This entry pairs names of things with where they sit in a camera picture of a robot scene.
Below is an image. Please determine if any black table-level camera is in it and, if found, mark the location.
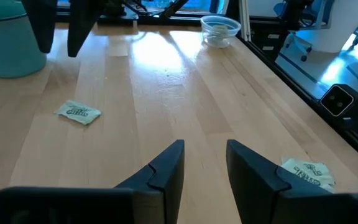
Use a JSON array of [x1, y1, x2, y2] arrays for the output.
[[319, 83, 358, 118]]

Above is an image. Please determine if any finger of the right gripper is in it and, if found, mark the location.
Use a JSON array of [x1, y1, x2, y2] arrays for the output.
[[22, 0, 58, 54], [67, 0, 105, 58]]

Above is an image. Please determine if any clear plastic cup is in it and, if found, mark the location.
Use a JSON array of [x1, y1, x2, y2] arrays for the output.
[[200, 15, 242, 49]]

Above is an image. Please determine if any green stevia packet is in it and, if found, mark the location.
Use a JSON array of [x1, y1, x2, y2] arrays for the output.
[[320, 182, 337, 194], [280, 157, 336, 187], [53, 99, 102, 126]]

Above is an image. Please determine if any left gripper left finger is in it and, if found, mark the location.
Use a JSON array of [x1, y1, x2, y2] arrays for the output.
[[0, 139, 185, 224]]

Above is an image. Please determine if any white post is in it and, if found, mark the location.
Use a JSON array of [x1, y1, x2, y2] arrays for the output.
[[239, 0, 252, 41]]

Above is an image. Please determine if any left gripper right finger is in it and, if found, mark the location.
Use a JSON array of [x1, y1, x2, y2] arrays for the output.
[[226, 139, 358, 224]]

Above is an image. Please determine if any office chair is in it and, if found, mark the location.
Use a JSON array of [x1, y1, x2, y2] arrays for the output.
[[273, 0, 334, 62]]

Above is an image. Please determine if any white sweetener packet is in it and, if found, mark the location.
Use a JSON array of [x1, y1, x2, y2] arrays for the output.
[[211, 25, 229, 40]]

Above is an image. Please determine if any teal ceramic mug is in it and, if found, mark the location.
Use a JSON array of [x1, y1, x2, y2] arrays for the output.
[[0, 0, 48, 78]]

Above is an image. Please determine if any black drawer cabinet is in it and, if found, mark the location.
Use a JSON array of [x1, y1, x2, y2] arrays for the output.
[[249, 20, 288, 62]]

